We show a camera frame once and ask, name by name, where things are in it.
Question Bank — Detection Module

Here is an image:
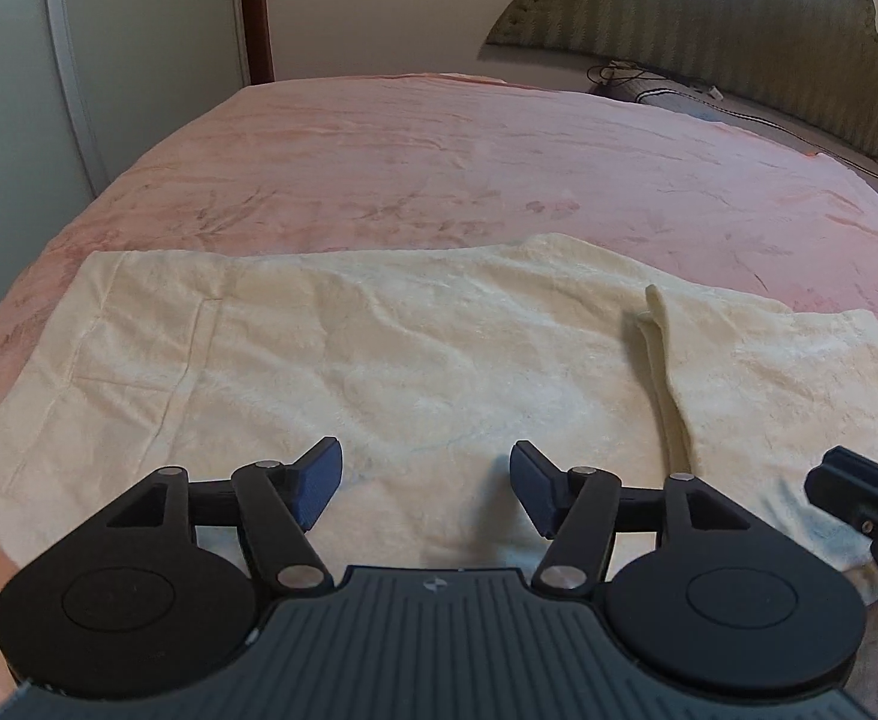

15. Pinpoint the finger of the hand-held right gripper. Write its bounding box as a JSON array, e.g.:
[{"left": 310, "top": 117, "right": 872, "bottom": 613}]
[{"left": 805, "top": 446, "right": 878, "bottom": 537}]

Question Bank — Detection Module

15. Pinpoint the olive tufted headboard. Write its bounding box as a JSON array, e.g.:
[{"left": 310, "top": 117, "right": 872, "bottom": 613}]
[{"left": 484, "top": 0, "right": 878, "bottom": 187}]

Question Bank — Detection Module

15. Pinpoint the cream white blanket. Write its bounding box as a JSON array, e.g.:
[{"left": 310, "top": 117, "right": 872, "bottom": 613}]
[{"left": 0, "top": 232, "right": 878, "bottom": 610}]

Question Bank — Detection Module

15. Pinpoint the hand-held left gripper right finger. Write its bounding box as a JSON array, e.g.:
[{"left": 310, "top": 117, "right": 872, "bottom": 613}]
[{"left": 510, "top": 441, "right": 781, "bottom": 595}]

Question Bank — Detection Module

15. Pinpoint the black charging cable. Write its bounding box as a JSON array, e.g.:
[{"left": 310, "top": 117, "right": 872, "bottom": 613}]
[{"left": 587, "top": 58, "right": 726, "bottom": 102}]

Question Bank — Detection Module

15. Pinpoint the grey sliding wardrobe door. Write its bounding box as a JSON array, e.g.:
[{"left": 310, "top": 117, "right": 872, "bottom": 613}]
[{"left": 0, "top": 0, "right": 254, "bottom": 361}]

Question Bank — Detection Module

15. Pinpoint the brown wooden door frame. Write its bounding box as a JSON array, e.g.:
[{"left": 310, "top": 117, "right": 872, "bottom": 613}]
[{"left": 235, "top": 0, "right": 276, "bottom": 87}]

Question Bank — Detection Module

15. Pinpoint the grey pillow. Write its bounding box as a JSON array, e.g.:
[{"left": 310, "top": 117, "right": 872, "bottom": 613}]
[{"left": 593, "top": 75, "right": 878, "bottom": 200}]

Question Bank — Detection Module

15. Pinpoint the pink plush blanket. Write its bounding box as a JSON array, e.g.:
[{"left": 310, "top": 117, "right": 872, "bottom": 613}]
[{"left": 0, "top": 73, "right": 878, "bottom": 720}]

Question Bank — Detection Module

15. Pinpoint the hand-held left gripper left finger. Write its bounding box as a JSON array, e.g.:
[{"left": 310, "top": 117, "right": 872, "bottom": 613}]
[{"left": 105, "top": 436, "right": 344, "bottom": 595}]

